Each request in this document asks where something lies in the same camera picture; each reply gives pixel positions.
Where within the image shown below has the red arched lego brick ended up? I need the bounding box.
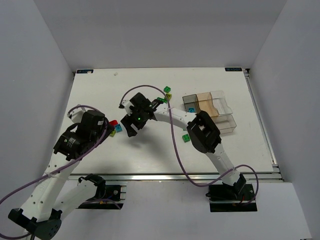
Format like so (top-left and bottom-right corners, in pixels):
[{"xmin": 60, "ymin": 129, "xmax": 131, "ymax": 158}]
[{"xmin": 109, "ymin": 120, "xmax": 119, "ymax": 128}]

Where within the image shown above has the small teal square lego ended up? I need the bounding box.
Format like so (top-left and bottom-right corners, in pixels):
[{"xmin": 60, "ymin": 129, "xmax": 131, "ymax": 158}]
[{"xmin": 114, "ymin": 124, "xmax": 123, "ymax": 133}]

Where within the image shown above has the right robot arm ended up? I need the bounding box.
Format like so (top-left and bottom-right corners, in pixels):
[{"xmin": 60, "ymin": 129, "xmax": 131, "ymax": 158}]
[{"xmin": 119, "ymin": 92, "xmax": 246, "ymax": 195}]

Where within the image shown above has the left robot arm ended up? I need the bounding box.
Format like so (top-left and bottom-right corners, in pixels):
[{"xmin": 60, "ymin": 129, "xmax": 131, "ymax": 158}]
[{"xmin": 8, "ymin": 109, "xmax": 114, "ymax": 240}]

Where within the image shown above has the lime square lego left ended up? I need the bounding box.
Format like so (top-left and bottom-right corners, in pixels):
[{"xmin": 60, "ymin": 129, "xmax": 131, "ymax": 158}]
[{"xmin": 109, "ymin": 130, "xmax": 117, "ymax": 137}]

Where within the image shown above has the long green lego brick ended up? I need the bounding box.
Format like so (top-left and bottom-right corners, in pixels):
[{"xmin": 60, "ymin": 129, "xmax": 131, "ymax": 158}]
[{"xmin": 157, "ymin": 97, "xmax": 168, "ymax": 103}]

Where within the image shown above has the lime sloped lego brick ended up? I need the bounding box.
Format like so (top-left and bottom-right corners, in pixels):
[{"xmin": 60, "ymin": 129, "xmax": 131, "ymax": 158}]
[{"xmin": 165, "ymin": 93, "xmax": 172, "ymax": 102}]

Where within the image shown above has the green square lego top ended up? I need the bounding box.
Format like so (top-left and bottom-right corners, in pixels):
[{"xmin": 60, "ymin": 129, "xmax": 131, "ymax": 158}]
[{"xmin": 163, "ymin": 86, "xmax": 171, "ymax": 93}]

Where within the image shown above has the green square lego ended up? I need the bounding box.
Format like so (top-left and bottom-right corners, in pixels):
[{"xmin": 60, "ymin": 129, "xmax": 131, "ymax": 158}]
[
  {"xmin": 163, "ymin": 86, "xmax": 171, "ymax": 93},
  {"xmin": 181, "ymin": 134, "xmax": 191, "ymax": 143}
]

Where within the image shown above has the smoky grey plastic tray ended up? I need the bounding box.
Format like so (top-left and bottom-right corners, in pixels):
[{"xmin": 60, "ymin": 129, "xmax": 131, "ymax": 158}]
[{"xmin": 182, "ymin": 94, "xmax": 200, "ymax": 113}]

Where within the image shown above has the green square lego bottom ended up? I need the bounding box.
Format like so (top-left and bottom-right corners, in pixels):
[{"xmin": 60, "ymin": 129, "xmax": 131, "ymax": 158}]
[{"xmin": 181, "ymin": 134, "xmax": 191, "ymax": 143}]

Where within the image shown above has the clear plastic base box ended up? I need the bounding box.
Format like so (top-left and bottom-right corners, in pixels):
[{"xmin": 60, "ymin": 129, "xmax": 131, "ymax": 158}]
[{"xmin": 212, "ymin": 114, "xmax": 237, "ymax": 135}]

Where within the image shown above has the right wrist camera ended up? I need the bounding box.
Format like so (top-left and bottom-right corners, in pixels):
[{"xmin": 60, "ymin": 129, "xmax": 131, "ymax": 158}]
[{"xmin": 119, "ymin": 99, "xmax": 134, "ymax": 115}]

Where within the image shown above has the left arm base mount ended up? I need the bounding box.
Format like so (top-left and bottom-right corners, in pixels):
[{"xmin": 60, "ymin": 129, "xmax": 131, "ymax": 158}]
[{"xmin": 78, "ymin": 174, "xmax": 127, "ymax": 210}]

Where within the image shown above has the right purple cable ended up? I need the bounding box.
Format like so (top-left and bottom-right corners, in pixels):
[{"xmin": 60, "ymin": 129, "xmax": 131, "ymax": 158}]
[{"xmin": 119, "ymin": 85, "xmax": 260, "ymax": 206}]

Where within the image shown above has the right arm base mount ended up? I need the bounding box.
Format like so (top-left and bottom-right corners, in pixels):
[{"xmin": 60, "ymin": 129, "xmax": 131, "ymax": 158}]
[{"xmin": 205, "ymin": 184, "xmax": 258, "ymax": 213}]

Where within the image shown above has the aluminium table frame rail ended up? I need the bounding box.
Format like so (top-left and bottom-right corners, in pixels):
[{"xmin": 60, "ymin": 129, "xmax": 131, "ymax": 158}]
[{"xmin": 67, "ymin": 172, "xmax": 283, "ymax": 182}]

